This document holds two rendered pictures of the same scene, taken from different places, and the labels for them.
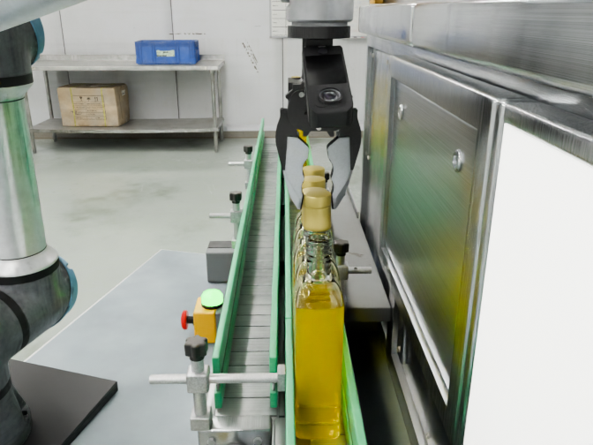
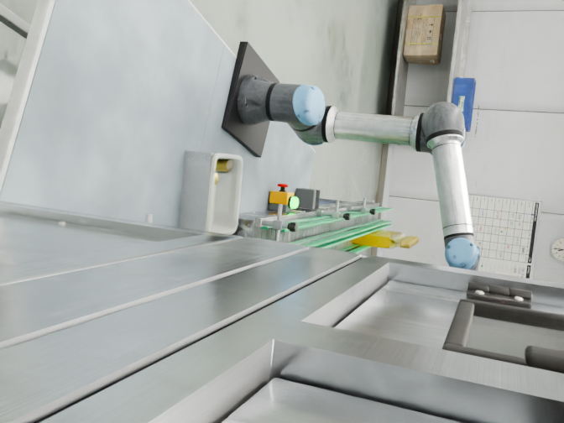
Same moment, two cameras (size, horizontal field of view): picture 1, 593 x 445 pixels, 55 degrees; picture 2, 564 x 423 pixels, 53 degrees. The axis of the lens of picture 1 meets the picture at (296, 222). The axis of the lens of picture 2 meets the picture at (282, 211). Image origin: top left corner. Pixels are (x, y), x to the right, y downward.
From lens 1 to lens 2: 0.95 m
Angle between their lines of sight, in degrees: 4
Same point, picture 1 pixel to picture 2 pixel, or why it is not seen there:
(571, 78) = not seen: hidden behind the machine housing
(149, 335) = (275, 163)
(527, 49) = not seen: hidden behind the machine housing
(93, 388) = (259, 146)
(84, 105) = (425, 27)
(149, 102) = (420, 80)
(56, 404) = (255, 131)
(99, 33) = (486, 44)
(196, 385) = (276, 224)
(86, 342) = (276, 129)
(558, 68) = not seen: hidden behind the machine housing
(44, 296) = (313, 137)
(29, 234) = (345, 136)
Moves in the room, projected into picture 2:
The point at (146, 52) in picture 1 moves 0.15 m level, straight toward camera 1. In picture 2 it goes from (463, 87) to (462, 88)
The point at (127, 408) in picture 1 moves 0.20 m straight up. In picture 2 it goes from (248, 164) to (305, 170)
